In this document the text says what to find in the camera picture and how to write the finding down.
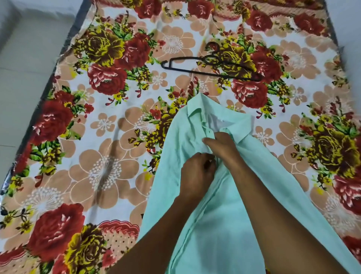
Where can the person's right forearm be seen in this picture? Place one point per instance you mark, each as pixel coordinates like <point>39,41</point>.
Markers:
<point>276,225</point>

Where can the mint green shirt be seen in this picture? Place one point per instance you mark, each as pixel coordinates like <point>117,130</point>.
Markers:
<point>220,231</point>

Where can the person's left hand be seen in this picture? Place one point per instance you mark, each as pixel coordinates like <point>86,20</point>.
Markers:
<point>196,177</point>

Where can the person's right hand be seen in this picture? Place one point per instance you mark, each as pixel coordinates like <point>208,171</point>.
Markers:
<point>224,149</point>

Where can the black hanger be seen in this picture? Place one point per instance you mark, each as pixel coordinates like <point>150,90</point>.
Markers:
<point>180,68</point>

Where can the floral bedsheet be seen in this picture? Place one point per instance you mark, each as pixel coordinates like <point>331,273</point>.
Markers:
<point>98,155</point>

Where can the person's left forearm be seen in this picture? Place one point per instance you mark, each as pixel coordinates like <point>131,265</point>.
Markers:
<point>158,242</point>

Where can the dark mattress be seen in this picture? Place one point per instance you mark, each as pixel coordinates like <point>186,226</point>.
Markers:
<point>39,113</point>

